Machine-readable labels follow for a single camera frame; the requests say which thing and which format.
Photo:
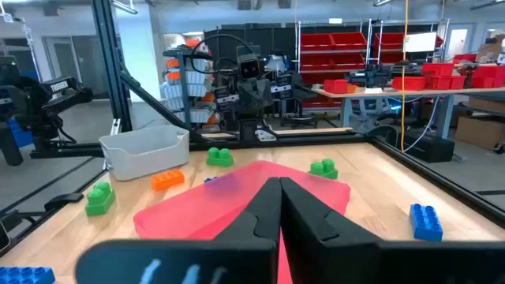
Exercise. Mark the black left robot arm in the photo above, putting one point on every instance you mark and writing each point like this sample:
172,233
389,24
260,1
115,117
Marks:
249,128

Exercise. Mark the black box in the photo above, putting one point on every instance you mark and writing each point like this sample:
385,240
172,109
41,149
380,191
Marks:
426,150

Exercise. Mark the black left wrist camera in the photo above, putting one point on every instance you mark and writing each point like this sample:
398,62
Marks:
251,67

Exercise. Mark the metal shelf with red bins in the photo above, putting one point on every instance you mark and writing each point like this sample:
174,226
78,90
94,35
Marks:
333,41

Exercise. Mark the storage cart with white bins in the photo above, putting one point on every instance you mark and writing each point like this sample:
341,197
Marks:
197,77

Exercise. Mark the green toy building block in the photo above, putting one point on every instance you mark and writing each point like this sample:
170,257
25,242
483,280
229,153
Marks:
324,170
219,158
100,203

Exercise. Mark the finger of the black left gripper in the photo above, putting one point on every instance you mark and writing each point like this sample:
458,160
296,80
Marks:
227,100
282,87

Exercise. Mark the blue toy building block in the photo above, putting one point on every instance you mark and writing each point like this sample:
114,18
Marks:
209,179
426,225
23,276

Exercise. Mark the pink translucent plastic bin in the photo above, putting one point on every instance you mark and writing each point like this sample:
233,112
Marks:
197,213

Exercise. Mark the light grey plastic bin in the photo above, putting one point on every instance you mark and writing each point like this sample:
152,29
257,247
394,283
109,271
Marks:
146,158

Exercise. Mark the red storage bin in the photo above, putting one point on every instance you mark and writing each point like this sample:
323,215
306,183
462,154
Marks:
487,77
447,82
408,83
335,86
438,69

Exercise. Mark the black stool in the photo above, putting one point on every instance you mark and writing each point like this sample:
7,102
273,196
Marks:
300,114

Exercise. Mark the black aluminium table frame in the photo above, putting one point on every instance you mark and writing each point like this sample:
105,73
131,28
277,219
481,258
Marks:
112,59

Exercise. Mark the black Trossen robot arm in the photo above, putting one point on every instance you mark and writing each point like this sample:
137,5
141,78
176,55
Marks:
23,102

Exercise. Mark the white sign board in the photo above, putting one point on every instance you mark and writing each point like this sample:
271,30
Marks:
420,41

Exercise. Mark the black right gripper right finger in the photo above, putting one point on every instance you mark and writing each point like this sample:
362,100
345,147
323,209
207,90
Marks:
355,260

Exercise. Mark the white mounting bracket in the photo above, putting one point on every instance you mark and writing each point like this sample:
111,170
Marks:
265,135

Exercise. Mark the wooden workbench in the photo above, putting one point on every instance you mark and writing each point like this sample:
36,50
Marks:
394,93

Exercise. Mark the cardboard box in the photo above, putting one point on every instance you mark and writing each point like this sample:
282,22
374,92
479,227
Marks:
479,132
489,51

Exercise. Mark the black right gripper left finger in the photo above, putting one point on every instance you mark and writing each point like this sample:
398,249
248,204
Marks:
236,260

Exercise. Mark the orange toy building block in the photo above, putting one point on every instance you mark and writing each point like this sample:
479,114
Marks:
167,180

